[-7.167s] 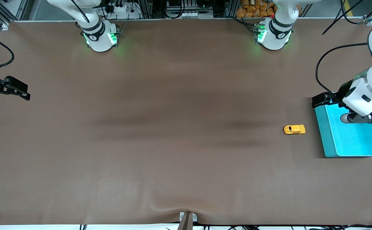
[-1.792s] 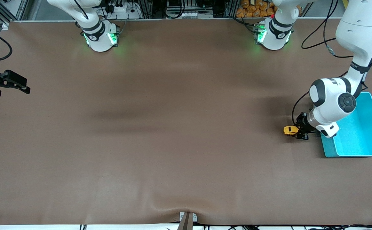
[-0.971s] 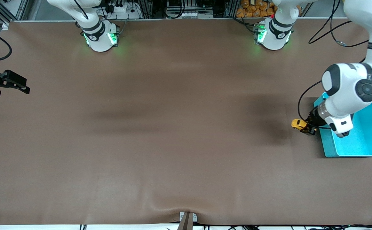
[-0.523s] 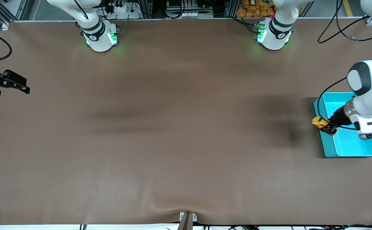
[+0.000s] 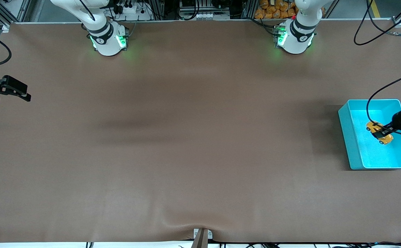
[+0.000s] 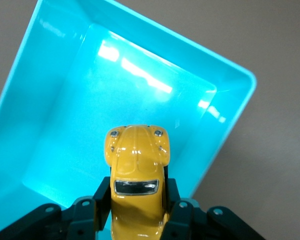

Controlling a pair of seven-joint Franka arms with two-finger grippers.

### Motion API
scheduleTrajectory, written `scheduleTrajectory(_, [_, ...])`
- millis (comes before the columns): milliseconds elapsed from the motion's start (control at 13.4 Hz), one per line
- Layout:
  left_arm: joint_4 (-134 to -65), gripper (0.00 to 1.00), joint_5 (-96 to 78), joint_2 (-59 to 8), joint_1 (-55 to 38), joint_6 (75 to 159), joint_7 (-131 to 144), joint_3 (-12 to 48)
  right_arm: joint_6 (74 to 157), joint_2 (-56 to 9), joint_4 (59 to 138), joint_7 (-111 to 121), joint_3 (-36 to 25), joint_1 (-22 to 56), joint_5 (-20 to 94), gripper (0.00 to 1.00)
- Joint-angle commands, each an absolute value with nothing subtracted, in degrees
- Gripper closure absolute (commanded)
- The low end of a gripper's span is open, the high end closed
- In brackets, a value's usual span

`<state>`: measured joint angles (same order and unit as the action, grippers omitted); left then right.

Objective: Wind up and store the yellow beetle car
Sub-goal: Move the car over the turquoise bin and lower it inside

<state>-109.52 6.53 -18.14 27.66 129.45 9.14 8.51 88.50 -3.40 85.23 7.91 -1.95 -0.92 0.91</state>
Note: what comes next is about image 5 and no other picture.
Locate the white power strip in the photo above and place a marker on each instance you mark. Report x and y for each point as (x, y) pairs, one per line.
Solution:
(131, 10)

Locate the brown table mat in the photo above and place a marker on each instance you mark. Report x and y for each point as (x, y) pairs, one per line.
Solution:
(200, 137)

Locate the teal plastic bin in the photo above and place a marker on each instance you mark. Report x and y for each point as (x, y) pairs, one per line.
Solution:
(359, 151)

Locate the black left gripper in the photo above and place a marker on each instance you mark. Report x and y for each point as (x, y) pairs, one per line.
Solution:
(398, 122)

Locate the metal clamp bracket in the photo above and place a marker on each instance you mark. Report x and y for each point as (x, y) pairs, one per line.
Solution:
(202, 237)

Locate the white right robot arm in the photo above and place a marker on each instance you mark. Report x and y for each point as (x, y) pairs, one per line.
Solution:
(107, 38)

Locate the yellow beetle toy car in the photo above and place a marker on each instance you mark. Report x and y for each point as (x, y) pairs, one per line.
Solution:
(372, 126)

